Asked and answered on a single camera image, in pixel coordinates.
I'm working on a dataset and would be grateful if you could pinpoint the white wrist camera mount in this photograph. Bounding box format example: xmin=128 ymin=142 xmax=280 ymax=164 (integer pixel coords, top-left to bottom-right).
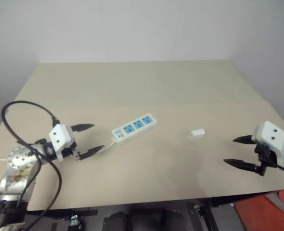
xmin=251 ymin=120 xmax=284 ymax=167
xmin=48 ymin=124 xmax=77 ymax=161

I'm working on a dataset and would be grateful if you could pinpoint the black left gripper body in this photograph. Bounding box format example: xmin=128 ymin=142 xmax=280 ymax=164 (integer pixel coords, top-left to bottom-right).
xmin=61 ymin=142 xmax=82 ymax=161

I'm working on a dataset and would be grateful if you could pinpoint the dark rounded shape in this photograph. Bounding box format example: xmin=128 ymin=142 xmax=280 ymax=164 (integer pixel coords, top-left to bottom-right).
xmin=103 ymin=208 xmax=190 ymax=231

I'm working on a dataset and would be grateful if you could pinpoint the small white plug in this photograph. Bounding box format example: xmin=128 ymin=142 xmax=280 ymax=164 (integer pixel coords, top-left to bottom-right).
xmin=188 ymin=128 xmax=208 ymax=141

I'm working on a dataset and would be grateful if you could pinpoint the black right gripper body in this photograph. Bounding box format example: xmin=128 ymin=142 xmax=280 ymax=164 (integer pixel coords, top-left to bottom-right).
xmin=254 ymin=141 xmax=278 ymax=177

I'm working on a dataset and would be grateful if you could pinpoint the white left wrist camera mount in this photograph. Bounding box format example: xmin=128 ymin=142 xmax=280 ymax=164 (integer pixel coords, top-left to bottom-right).
xmin=48 ymin=124 xmax=77 ymax=161

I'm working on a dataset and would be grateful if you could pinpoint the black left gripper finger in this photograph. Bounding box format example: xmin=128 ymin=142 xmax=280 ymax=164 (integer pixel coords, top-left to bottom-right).
xmin=79 ymin=144 xmax=105 ymax=161
xmin=70 ymin=123 xmax=95 ymax=133

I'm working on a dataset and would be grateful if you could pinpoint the black table frame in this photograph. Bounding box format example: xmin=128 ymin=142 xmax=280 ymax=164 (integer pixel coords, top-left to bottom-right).
xmin=191 ymin=191 xmax=281 ymax=231

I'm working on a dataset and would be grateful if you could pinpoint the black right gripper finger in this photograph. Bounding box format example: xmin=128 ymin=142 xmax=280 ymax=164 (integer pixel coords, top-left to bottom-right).
xmin=223 ymin=158 xmax=262 ymax=173
xmin=232 ymin=135 xmax=253 ymax=145

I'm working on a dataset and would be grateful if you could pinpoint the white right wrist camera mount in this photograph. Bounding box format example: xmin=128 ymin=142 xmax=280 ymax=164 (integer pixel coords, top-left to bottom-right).
xmin=251 ymin=120 xmax=284 ymax=167

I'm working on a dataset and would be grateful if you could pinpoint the orange red box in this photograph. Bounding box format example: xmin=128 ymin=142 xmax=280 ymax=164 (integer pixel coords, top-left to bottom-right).
xmin=232 ymin=189 xmax=284 ymax=231

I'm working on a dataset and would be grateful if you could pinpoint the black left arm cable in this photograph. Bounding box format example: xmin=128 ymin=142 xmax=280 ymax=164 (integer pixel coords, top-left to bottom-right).
xmin=0 ymin=101 xmax=63 ymax=231

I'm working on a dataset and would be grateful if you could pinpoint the white blue power strip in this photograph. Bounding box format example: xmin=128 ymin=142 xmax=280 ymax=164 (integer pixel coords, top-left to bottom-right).
xmin=100 ymin=115 xmax=158 ymax=154

